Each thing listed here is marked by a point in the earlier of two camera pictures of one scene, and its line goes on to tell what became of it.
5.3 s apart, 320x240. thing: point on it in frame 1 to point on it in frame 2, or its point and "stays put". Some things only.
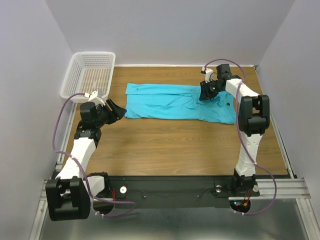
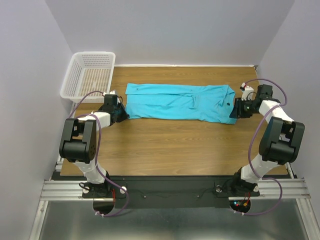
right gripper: x=205 y=90 to x=238 y=108
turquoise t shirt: x=177 y=101 stays put
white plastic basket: x=88 y=71 stays put
